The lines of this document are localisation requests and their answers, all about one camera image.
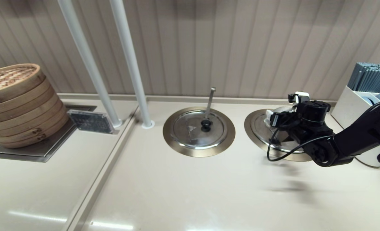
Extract steel ladle handle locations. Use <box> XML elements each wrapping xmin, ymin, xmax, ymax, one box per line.
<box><xmin>205</xmin><ymin>87</ymin><xmax>217</xmax><ymax>120</ymax></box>

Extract white round jar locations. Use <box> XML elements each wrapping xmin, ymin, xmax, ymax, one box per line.
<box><xmin>354</xmin><ymin>156</ymin><xmax>380</xmax><ymax>168</ymax></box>

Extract bamboo steamer baskets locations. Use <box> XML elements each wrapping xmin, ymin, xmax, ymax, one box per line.
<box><xmin>0</xmin><ymin>63</ymin><xmax>70</xmax><ymax>149</ymax></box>

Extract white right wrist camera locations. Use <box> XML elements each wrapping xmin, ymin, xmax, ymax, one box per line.
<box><xmin>288</xmin><ymin>92</ymin><xmax>310</xmax><ymax>104</ymax></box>

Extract steel inset tray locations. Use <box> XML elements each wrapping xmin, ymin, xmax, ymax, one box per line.
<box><xmin>0</xmin><ymin>105</ymin><xmax>97</xmax><ymax>162</ymax></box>

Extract steel pot lid black knob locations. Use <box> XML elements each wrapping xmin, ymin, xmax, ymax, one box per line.
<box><xmin>172</xmin><ymin>110</ymin><xmax>228</xmax><ymax>150</ymax></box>
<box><xmin>251</xmin><ymin>107</ymin><xmax>306</xmax><ymax>153</ymax></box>

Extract grey chopsticks bundle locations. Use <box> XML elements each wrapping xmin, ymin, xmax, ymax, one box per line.
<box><xmin>349</xmin><ymin>62</ymin><xmax>380</xmax><ymax>93</ymax></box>

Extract white metal pole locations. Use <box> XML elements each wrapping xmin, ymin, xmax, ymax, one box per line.
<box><xmin>57</xmin><ymin>0</ymin><xmax>124</xmax><ymax>128</ymax></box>
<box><xmin>109</xmin><ymin>0</ymin><xmax>155</xmax><ymax>129</ymax></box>

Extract white cutlery holder box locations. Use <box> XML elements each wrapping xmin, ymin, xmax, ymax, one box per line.
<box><xmin>331</xmin><ymin>86</ymin><xmax>380</xmax><ymax>129</ymax></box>

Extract clear acrylic label stand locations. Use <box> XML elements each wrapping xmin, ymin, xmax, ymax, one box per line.
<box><xmin>67</xmin><ymin>109</ymin><xmax>116</xmax><ymax>134</ymax></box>

